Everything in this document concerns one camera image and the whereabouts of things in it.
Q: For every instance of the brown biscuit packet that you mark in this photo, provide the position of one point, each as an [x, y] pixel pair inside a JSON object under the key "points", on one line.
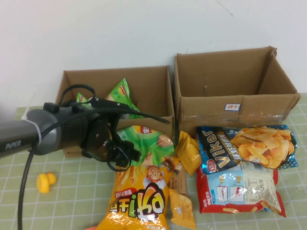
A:
{"points": [[180, 182]]}

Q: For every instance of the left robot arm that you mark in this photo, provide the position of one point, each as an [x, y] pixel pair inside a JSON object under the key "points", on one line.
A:
{"points": [[14, 134]]}

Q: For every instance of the green potato chips bag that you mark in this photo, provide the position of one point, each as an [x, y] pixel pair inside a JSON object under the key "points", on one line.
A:
{"points": [[120, 95], [81, 97], [148, 141]]}

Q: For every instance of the small yellow snack bag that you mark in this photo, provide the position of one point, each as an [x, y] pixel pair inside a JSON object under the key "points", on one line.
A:
{"points": [[189, 153], [182, 210]]}

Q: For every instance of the yellow rubber duck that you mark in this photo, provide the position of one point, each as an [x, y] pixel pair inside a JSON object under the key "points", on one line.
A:
{"points": [[45, 183]]}

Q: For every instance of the blue Vikar chips bag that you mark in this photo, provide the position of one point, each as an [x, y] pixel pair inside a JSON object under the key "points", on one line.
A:
{"points": [[251, 146]]}

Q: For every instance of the cardboard box with printed base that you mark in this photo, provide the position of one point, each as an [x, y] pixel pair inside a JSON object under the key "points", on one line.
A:
{"points": [[148, 91]]}

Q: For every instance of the cardboard box with taped front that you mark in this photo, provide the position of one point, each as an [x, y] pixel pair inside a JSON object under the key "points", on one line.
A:
{"points": [[216, 79]]}

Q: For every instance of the orange red item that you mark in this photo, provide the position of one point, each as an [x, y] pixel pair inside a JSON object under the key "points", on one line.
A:
{"points": [[91, 228]]}

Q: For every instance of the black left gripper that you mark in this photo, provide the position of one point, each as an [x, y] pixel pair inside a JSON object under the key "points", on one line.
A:
{"points": [[98, 139]]}

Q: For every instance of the large orange snack bag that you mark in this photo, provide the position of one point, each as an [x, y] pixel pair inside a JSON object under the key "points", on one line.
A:
{"points": [[139, 198]]}

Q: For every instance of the white blue-bordered label sticker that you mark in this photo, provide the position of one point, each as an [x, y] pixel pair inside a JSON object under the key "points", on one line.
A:
{"points": [[232, 107]]}

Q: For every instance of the red white shrimp cracker bag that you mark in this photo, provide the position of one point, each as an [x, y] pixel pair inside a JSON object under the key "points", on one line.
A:
{"points": [[249, 191]]}

